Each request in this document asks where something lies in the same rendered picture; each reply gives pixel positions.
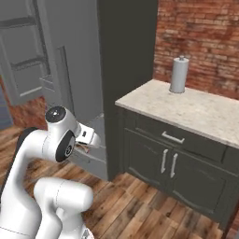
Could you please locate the brown mushroom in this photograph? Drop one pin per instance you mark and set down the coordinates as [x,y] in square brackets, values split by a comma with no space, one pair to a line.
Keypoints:
[83,147]

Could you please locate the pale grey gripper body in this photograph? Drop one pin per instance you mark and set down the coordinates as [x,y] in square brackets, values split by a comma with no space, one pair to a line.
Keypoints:
[95,140]

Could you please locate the grey fridge door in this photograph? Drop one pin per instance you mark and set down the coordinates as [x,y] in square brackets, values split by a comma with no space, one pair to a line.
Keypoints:
[74,46]

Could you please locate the grey paper towel roll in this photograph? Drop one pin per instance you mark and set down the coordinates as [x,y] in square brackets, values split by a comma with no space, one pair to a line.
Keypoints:
[179,74]

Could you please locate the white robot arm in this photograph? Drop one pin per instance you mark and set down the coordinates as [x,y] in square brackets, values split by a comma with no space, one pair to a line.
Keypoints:
[18,186]

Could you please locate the grey fridge drawer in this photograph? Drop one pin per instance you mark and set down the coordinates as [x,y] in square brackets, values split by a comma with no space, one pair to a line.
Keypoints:
[93,161]

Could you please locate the dark green cabinet drawer front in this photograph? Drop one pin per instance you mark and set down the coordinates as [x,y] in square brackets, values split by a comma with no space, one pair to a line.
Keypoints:
[199,141]

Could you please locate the dark green base cabinet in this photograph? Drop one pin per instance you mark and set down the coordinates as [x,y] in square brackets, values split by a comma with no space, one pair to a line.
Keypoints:
[130,149]

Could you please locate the dark grey fridge body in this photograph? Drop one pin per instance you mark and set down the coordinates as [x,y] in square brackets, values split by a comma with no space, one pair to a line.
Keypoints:
[127,62]

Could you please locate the dark green cabinet door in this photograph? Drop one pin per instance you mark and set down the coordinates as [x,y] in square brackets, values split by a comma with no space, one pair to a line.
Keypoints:
[143,161]
[202,186]

